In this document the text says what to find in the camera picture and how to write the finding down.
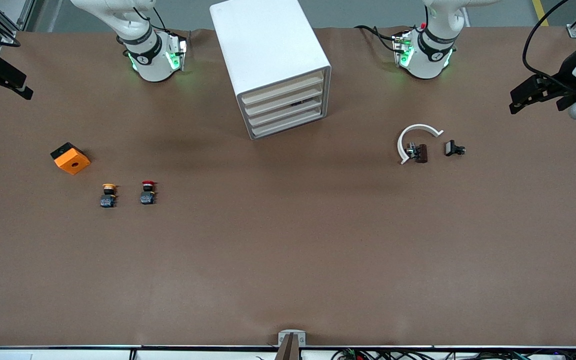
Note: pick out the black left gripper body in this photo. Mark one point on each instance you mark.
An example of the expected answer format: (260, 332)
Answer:
(565, 76)

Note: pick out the beige white drawer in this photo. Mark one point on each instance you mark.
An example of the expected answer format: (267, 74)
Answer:
(283, 87)
(284, 99)
(285, 111)
(288, 122)

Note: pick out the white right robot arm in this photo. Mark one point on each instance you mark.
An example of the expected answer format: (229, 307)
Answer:
(153, 65)

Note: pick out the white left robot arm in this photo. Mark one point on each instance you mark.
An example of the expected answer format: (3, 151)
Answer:
(425, 65)

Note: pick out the orange black button box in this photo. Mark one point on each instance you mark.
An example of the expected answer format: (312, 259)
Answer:
(73, 161)

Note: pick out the yellow push button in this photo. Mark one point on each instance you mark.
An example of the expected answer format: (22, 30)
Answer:
(108, 200)

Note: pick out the red push button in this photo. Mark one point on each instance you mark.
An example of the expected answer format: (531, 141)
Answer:
(147, 197)

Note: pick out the white drawer cabinet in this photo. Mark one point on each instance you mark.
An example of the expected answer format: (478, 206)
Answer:
(263, 45)

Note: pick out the brown table mat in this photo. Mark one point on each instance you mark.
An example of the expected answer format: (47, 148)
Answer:
(288, 250)

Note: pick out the small black switch component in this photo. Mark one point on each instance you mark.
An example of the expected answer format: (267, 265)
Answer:
(450, 148)

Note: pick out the white table edge rail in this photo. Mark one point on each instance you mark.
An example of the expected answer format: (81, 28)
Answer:
(68, 354)

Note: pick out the grey metal bracket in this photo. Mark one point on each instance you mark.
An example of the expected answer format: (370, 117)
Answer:
(301, 339)

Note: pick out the brown camera pole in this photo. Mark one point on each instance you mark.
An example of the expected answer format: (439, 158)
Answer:
(288, 350)

